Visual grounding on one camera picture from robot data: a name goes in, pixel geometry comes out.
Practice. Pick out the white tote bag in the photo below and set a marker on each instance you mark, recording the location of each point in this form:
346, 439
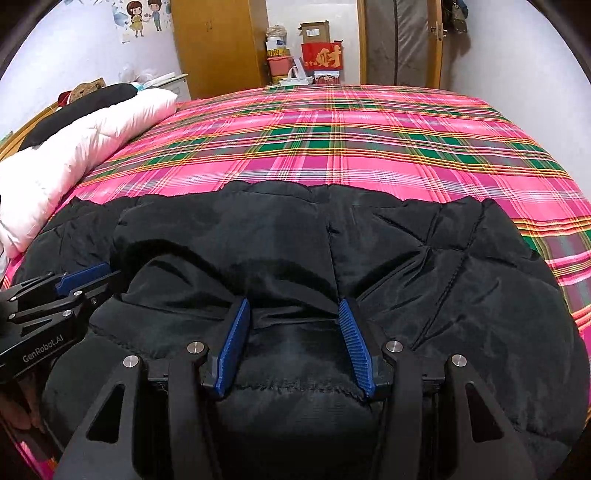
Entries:
293, 79

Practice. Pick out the pink plaid bed sheet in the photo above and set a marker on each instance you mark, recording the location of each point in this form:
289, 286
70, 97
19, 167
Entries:
351, 134

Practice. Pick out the clear plastic jar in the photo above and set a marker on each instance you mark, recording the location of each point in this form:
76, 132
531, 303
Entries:
276, 33

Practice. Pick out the cartoon wall poster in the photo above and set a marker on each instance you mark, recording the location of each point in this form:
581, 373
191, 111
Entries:
138, 21

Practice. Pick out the flat printed box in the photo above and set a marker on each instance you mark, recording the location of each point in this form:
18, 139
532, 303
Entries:
328, 77

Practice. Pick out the white carton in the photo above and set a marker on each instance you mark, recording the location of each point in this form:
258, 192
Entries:
278, 48

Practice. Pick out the pink storage bin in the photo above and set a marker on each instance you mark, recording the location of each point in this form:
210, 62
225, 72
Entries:
279, 66

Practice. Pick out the black puffer jacket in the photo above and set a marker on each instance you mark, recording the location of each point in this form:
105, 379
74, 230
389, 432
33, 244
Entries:
295, 258

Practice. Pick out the open cardboard box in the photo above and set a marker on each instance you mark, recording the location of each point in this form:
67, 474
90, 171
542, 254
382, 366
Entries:
315, 33

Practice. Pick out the hanging dark bag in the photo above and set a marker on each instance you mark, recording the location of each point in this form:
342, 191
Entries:
457, 16

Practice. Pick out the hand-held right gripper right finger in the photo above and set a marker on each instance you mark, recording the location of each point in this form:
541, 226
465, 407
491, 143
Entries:
358, 348

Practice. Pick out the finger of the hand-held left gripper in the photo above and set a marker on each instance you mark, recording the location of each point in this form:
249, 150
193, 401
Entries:
87, 295
81, 278

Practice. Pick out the white bedside cabinet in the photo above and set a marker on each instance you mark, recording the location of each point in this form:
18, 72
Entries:
168, 83

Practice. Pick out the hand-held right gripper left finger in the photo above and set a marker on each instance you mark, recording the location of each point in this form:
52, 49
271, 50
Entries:
233, 344

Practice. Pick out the wooden door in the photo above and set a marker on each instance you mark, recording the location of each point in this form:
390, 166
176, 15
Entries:
439, 60

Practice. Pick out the black pillow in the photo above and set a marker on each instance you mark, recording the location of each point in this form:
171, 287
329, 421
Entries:
87, 108

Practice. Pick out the wooden wardrobe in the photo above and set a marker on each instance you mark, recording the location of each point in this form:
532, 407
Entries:
217, 46

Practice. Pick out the pale pink quilt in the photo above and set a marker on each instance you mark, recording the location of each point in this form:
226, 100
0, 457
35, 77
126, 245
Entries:
69, 157

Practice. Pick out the red gift box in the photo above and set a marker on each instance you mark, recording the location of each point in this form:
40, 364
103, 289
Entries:
323, 56

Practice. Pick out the brown stuffed toy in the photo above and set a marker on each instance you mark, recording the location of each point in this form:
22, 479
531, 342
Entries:
87, 90

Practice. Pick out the person's left hand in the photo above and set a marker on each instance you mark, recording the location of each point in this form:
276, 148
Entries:
21, 410

